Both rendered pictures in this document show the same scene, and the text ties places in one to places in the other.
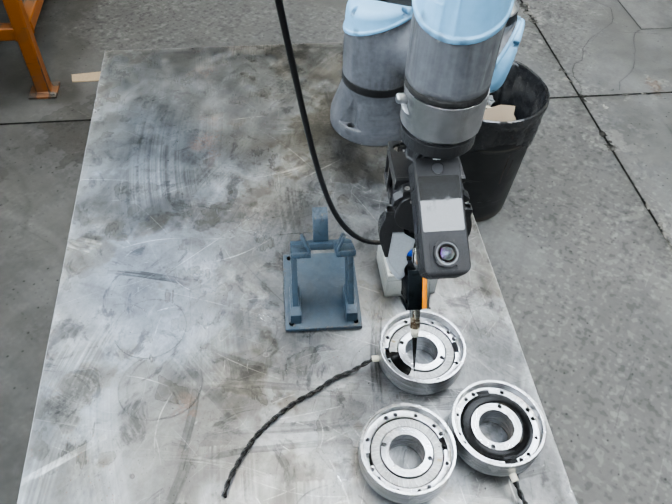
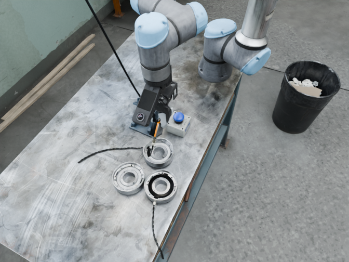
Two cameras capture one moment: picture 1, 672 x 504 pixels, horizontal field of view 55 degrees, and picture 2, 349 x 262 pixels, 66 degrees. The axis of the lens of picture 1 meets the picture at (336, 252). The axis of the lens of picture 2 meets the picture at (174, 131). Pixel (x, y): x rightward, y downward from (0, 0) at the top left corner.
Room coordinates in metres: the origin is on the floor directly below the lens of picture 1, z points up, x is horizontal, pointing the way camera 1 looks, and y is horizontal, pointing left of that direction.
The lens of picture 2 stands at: (0.09, -0.44, 1.61)
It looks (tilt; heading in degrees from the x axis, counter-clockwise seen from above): 54 degrees down; 37
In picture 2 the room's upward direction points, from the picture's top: 2 degrees counter-clockwise
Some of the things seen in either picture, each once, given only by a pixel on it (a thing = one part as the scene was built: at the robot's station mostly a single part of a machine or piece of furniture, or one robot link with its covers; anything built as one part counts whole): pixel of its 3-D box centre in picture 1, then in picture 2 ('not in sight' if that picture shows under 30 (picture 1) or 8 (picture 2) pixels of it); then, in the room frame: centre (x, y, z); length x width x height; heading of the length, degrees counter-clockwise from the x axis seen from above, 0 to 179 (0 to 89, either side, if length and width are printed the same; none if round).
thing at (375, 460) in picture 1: (406, 455); (129, 179); (0.31, -0.09, 0.82); 0.08 x 0.08 x 0.02
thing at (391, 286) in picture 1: (406, 261); (179, 122); (0.58, -0.10, 0.82); 0.08 x 0.07 x 0.05; 9
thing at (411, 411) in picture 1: (406, 454); (129, 178); (0.31, -0.09, 0.82); 0.10 x 0.10 x 0.04
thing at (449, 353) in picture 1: (420, 354); (159, 153); (0.44, -0.11, 0.82); 0.08 x 0.08 x 0.02
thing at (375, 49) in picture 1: (385, 33); (220, 39); (0.93, -0.06, 0.97); 0.13 x 0.12 x 0.14; 77
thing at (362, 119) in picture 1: (375, 95); (216, 62); (0.93, -0.05, 0.85); 0.15 x 0.15 x 0.10
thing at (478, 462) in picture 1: (494, 429); (161, 186); (0.34, -0.19, 0.82); 0.10 x 0.10 x 0.04
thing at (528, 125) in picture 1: (475, 144); (300, 100); (1.60, -0.42, 0.21); 0.34 x 0.34 x 0.43
